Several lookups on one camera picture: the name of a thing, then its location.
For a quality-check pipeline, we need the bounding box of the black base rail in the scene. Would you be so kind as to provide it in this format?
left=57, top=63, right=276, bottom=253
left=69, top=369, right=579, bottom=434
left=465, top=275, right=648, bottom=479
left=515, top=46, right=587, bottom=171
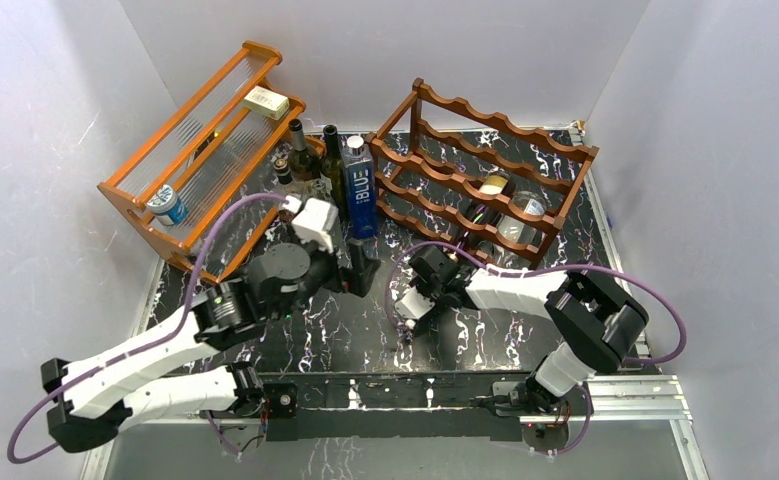
left=216, top=370, right=569, bottom=458

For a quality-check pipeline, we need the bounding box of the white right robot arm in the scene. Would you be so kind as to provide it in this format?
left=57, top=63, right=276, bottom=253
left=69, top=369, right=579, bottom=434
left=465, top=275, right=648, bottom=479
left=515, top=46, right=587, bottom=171
left=394, top=242, right=649, bottom=416

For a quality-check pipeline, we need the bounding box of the cream cardboard box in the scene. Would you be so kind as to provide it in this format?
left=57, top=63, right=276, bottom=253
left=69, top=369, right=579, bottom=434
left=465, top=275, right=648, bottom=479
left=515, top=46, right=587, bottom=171
left=241, top=86, right=289, bottom=120

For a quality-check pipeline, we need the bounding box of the dark green wine bottle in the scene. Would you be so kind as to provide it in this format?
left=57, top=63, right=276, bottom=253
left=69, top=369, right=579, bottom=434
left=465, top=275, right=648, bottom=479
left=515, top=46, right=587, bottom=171
left=320, top=124, right=349, bottom=221

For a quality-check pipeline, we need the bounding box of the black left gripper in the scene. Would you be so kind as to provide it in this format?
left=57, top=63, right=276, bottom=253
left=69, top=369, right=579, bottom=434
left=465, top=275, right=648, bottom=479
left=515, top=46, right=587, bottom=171
left=272, top=219, right=380, bottom=324

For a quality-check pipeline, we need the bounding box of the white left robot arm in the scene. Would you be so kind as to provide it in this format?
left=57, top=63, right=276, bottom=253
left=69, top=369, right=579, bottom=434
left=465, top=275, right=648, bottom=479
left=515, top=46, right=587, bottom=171
left=41, top=239, right=381, bottom=453

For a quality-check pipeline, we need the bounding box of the clear bottle blue label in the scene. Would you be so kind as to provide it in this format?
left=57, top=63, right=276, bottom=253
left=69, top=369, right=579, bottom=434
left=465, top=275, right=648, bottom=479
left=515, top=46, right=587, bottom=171
left=342, top=135, right=378, bottom=239

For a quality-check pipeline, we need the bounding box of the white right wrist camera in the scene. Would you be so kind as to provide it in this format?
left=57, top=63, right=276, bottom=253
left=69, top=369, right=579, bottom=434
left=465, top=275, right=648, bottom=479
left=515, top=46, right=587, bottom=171
left=394, top=287, right=435, bottom=331

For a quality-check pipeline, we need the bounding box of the orange wooden shelf rack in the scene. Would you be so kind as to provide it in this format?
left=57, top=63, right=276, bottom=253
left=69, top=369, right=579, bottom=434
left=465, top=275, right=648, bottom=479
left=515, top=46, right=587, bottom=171
left=98, top=41, right=306, bottom=272

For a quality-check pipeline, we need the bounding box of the green wine bottle brown label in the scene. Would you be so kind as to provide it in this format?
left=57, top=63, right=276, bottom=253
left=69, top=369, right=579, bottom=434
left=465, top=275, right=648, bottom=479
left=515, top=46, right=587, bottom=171
left=288, top=118, right=321, bottom=185

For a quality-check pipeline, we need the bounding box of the small clear round bottle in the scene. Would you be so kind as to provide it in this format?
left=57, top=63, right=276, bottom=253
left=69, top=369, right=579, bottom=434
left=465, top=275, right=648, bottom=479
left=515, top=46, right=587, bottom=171
left=494, top=190, right=548, bottom=246

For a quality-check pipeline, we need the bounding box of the blue white tin can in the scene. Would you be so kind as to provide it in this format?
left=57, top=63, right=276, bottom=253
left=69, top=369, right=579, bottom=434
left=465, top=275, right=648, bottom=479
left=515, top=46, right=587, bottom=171
left=145, top=184, right=188, bottom=227

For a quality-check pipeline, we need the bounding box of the dark wooden wine rack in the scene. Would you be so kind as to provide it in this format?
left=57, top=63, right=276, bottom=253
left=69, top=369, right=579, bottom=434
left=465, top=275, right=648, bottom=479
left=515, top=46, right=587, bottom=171
left=365, top=78, right=599, bottom=267

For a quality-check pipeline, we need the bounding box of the dark bottle gold foil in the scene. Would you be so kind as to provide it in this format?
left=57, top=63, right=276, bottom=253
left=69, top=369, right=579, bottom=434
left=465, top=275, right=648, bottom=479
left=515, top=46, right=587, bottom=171
left=454, top=171, right=516, bottom=250

